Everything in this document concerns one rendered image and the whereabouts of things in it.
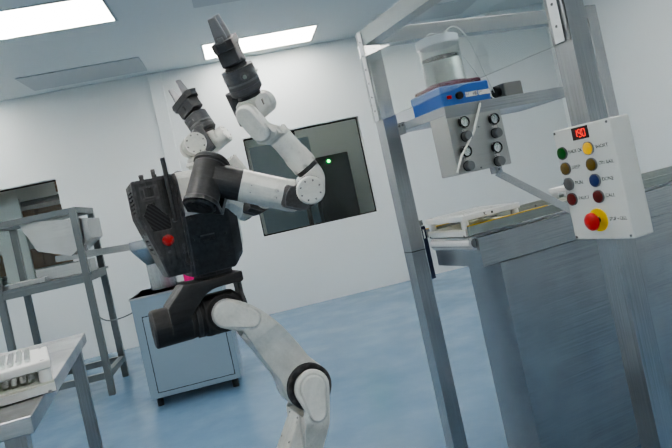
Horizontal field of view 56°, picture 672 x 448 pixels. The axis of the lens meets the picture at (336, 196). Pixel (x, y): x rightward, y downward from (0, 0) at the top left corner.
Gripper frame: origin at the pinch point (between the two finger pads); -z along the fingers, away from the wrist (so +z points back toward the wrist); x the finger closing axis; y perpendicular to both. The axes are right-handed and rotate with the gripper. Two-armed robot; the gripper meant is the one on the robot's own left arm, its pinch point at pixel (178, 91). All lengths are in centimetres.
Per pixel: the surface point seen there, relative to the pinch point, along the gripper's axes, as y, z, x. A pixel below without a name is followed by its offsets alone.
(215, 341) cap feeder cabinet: -118, 70, -211
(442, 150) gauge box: -33, 72, 54
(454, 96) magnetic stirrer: -41, 60, 65
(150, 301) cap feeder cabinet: -98, 23, -220
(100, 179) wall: -257, -157, -405
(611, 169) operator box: 20, 103, 109
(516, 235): -44, 110, 52
